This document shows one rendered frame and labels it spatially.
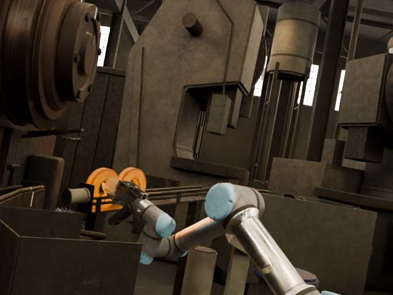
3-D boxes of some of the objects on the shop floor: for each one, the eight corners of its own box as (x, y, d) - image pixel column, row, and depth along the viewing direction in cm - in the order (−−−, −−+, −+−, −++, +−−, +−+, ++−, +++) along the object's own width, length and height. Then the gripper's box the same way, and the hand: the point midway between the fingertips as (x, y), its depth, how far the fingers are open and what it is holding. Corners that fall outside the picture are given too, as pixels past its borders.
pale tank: (244, 215, 967) (283, -3, 981) (240, 210, 1059) (275, 11, 1073) (289, 222, 967) (327, 6, 981) (281, 217, 1059) (315, 19, 1073)
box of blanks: (232, 298, 325) (252, 187, 327) (199, 267, 405) (216, 177, 407) (362, 312, 352) (379, 209, 354) (307, 280, 432) (322, 195, 434)
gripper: (154, 195, 175) (117, 169, 187) (137, 194, 168) (100, 167, 179) (144, 216, 176) (109, 188, 188) (127, 216, 169) (92, 187, 181)
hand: (104, 186), depth 184 cm, fingers closed
